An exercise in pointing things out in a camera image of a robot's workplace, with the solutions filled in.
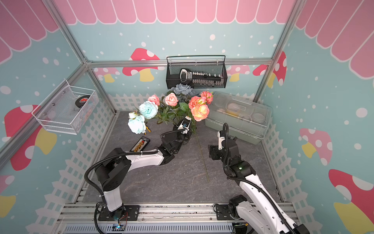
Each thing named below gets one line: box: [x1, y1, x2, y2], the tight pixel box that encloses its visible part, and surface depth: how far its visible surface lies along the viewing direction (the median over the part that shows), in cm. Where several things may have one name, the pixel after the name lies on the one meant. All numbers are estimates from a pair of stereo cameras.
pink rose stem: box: [148, 92, 179, 107], surface depth 64 cm
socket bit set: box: [179, 68, 225, 86], surface depth 91 cm
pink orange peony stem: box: [188, 91, 214, 182], surface depth 60 cm
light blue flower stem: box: [127, 100, 159, 135], surface depth 57 cm
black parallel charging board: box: [129, 136, 151, 152], surface depth 102 cm
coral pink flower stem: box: [187, 91, 214, 110], surface depth 65 cm
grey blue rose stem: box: [168, 82, 200, 103], surface depth 79 cm
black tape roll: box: [74, 95, 91, 109], surface depth 80 cm
